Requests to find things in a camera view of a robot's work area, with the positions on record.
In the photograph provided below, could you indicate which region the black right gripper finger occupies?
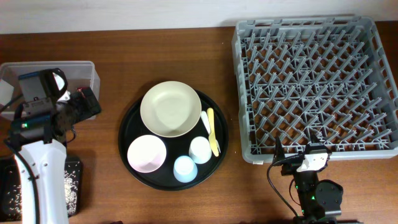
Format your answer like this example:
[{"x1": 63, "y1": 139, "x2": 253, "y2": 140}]
[
  {"x1": 273, "y1": 136, "x2": 285, "y2": 164},
  {"x1": 307, "y1": 132, "x2": 326, "y2": 153}
]

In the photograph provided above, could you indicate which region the pink small bowl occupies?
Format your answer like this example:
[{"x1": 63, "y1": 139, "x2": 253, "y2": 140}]
[{"x1": 127, "y1": 135, "x2": 167, "y2": 173}]

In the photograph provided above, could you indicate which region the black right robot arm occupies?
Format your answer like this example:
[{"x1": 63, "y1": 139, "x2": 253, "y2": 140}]
[{"x1": 281, "y1": 133, "x2": 343, "y2": 223}]

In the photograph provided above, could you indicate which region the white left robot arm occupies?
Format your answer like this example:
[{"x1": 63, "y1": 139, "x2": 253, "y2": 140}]
[{"x1": 4, "y1": 68, "x2": 101, "y2": 223}]

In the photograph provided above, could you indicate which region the clear plastic waste bin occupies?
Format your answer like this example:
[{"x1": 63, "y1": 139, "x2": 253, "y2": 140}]
[{"x1": 1, "y1": 61, "x2": 100, "y2": 121}]

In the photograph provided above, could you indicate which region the grey dishwasher rack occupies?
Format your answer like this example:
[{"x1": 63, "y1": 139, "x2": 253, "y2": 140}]
[{"x1": 232, "y1": 16, "x2": 397, "y2": 164}]

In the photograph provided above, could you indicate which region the yellow plastic fork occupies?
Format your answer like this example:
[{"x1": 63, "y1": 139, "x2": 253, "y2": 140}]
[{"x1": 206, "y1": 108, "x2": 220, "y2": 157}]

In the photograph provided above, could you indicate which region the white cup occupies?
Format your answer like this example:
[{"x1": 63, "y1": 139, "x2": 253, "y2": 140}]
[{"x1": 188, "y1": 136, "x2": 212, "y2": 164}]

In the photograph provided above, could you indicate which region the white plastic utensil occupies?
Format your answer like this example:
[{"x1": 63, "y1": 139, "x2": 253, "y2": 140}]
[{"x1": 200, "y1": 111, "x2": 211, "y2": 134}]

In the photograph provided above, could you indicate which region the black round tray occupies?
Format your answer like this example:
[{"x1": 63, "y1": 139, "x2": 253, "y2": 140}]
[{"x1": 118, "y1": 91, "x2": 229, "y2": 191}]

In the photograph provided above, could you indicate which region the light blue cup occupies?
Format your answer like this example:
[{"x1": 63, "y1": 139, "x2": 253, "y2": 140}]
[{"x1": 174, "y1": 156, "x2": 198, "y2": 183}]

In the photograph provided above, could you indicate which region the black tray bin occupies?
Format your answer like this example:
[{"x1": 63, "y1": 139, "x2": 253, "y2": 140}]
[{"x1": 1, "y1": 156, "x2": 83, "y2": 222}]

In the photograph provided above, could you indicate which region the cream plate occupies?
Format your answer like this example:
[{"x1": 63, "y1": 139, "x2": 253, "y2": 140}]
[{"x1": 140, "y1": 81, "x2": 201, "y2": 138}]

